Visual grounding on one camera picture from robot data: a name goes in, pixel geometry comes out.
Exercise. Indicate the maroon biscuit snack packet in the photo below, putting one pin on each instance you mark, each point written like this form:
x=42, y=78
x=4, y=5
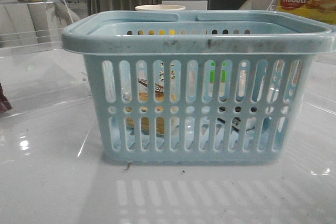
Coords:
x=5, y=104

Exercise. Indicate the light blue plastic basket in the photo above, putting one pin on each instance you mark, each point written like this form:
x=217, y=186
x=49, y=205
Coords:
x=120, y=46

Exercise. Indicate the clear acrylic left display shelf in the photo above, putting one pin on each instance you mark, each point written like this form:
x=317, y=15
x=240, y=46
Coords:
x=35, y=70

